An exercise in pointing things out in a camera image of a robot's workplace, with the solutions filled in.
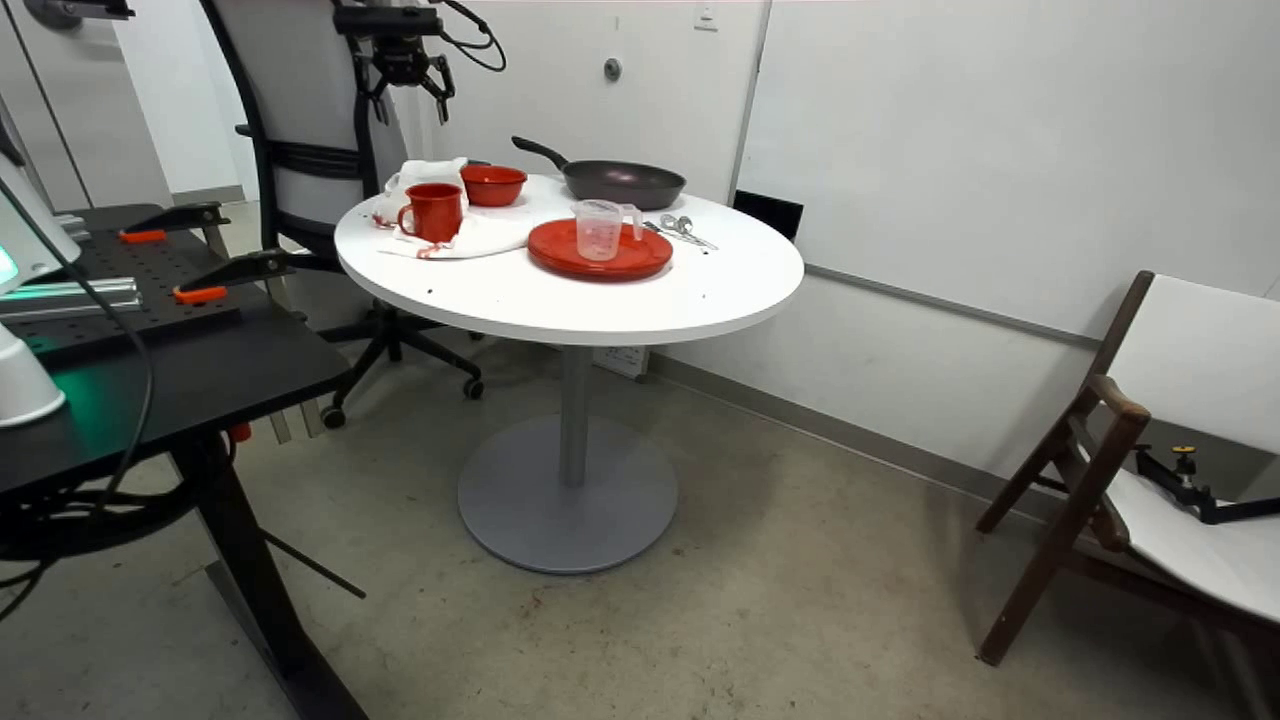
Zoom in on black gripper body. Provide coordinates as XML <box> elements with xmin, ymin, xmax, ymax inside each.
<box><xmin>362</xmin><ymin>37</ymin><xmax>436</xmax><ymax>88</ymax></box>

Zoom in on white red-striped tea towel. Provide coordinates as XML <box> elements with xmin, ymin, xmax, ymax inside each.
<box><xmin>369</xmin><ymin>153</ymin><xmax>536</xmax><ymax>263</ymax></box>

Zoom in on grey mesh office chair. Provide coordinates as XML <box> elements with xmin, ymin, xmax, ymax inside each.
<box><xmin>195</xmin><ymin>0</ymin><xmax>487</xmax><ymax>433</ymax></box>

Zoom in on red bowl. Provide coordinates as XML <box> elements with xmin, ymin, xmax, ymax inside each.
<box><xmin>455</xmin><ymin>155</ymin><xmax>533</xmax><ymax>210</ymax></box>

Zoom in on red mug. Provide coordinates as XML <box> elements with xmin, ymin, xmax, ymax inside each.
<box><xmin>392</xmin><ymin>180</ymin><xmax>469</xmax><ymax>246</ymax></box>

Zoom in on black frying pan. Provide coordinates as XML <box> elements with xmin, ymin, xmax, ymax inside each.
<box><xmin>508</xmin><ymin>132</ymin><xmax>692</xmax><ymax>215</ymax></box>

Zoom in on clear plastic cup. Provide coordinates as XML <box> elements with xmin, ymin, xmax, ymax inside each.
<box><xmin>572</xmin><ymin>197</ymin><xmax>634</xmax><ymax>267</ymax></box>

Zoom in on red plate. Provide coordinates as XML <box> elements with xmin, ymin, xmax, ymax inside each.
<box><xmin>524</xmin><ymin>215</ymin><xmax>676</xmax><ymax>289</ymax></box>

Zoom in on silver metal fork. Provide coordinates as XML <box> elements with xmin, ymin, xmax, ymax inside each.
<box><xmin>673</xmin><ymin>215</ymin><xmax>720</xmax><ymax>258</ymax></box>

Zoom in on dark grey mounted device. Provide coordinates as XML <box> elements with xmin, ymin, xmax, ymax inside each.
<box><xmin>20</xmin><ymin>0</ymin><xmax>136</xmax><ymax>30</ymax></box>

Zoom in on black robot desk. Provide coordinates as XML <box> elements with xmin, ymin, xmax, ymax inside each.
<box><xmin>0</xmin><ymin>197</ymin><xmax>374</xmax><ymax>720</ymax></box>

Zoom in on wooden folding chair white panels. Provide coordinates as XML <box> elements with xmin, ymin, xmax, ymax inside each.
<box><xmin>972</xmin><ymin>267</ymin><xmax>1280</xmax><ymax>720</ymax></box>

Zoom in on black clamp orange handle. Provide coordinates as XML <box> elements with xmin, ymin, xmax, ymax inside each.
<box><xmin>118</xmin><ymin>199</ymin><xmax>232</xmax><ymax>252</ymax></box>
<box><xmin>174</xmin><ymin>246</ymin><xmax>294</xmax><ymax>311</ymax></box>

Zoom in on black wall box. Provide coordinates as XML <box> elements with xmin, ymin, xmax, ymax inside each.
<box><xmin>728</xmin><ymin>186</ymin><xmax>809</xmax><ymax>243</ymax></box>

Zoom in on aluminium rail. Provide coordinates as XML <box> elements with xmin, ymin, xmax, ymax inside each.
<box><xmin>0</xmin><ymin>270</ymin><xmax>145</xmax><ymax>322</ymax></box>

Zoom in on grey table pedestal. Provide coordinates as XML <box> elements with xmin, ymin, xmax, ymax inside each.
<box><xmin>455</xmin><ymin>348</ymin><xmax>679</xmax><ymax>578</ymax></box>

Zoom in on black cable bundle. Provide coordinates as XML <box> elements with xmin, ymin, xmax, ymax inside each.
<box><xmin>0</xmin><ymin>476</ymin><xmax>205</xmax><ymax>622</ymax></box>

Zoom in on grey wall conduit strip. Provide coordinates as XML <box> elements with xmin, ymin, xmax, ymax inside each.
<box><xmin>796</xmin><ymin>258</ymin><xmax>1117</xmax><ymax>350</ymax></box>

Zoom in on black metal bracket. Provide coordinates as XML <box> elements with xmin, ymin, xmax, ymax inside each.
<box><xmin>1132</xmin><ymin>441</ymin><xmax>1280</xmax><ymax>528</ymax></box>

